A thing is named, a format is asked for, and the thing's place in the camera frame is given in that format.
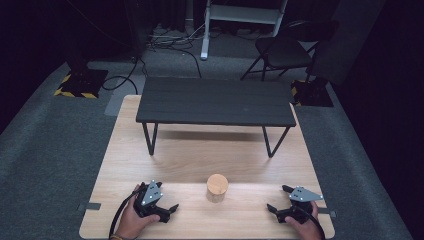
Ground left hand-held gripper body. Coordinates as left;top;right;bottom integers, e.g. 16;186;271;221
133;179;165;220

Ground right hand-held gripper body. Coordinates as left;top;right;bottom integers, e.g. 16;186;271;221
283;186;325;225

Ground person's right hand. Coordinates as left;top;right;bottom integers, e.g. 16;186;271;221
284;199;323;240

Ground person's left hand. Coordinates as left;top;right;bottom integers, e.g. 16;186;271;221
113;184;161;240

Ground grey tape strip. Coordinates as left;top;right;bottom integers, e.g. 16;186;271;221
77;202;102;212
316;206;337;219

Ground wooden cylinder container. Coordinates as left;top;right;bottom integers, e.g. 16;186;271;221
205;173;230;204

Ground black shelf riser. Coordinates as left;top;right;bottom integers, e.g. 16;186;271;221
135;76;297;159

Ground black folding chair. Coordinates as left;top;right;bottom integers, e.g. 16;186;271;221
240;19;340;83

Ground dark stand column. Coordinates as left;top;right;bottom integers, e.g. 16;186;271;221
123;0;150;59

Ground white metal stand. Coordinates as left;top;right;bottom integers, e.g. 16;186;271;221
199;0;290;61

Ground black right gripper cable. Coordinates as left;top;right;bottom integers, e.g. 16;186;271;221
292;204;327;240

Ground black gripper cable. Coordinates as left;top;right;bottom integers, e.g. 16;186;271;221
108;184;148;238
292;204;327;240

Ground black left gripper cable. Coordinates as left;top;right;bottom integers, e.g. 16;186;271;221
108;184;148;238

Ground black yellow-striped base plate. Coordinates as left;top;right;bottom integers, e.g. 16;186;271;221
290;78;335;108
53;67;110;100

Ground black floor cable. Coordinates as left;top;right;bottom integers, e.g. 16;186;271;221
101;55;148;96

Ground bundle of floor cables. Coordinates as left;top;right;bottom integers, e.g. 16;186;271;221
145;22;209;79

